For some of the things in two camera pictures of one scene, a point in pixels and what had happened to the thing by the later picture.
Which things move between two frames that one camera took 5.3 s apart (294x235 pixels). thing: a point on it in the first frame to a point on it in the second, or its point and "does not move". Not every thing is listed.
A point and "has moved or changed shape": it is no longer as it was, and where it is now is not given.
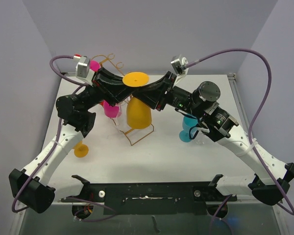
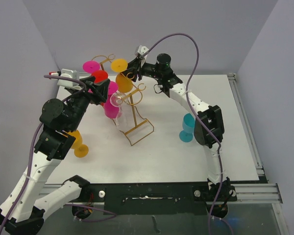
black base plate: [149, 198] does not move
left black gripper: [113, 85] to [99, 90]
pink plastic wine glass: [94, 65] does not move
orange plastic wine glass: [138, 113] has moved or changed shape
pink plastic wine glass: [110, 111] does not move
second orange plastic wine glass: [81, 150] does not move
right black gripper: [154, 92] to [134, 69]
